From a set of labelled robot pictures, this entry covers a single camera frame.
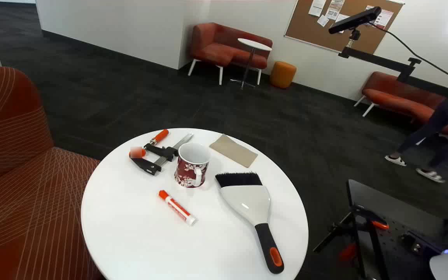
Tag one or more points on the red white marker pen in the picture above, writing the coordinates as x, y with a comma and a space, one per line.
176, 207

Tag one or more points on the red white patterned mug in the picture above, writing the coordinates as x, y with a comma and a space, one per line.
191, 169

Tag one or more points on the brown sandpaper sheet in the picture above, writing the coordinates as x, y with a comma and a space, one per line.
233, 151

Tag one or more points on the black orange bar clamp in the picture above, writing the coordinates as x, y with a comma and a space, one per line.
159, 136

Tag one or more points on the orange round pouf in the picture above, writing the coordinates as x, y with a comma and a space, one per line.
283, 74

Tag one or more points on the red couch white legs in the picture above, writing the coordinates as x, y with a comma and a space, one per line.
216, 49

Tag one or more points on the small round white side table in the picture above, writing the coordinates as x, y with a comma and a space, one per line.
255, 44

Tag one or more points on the cork pin board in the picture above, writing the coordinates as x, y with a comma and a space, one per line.
306, 29

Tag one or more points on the white paper note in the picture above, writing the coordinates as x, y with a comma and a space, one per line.
322, 21
334, 8
316, 7
384, 18

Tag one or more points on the white sneaker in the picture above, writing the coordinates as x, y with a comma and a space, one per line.
395, 159
429, 175

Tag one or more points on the red bench white legs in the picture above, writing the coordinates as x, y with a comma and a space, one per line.
397, 95

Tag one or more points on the orange striped sofa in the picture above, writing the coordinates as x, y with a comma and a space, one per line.
22, 197

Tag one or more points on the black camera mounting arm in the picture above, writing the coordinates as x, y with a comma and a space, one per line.
373, 58

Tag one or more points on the black stereo camera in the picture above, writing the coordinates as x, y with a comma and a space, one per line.
356, 19

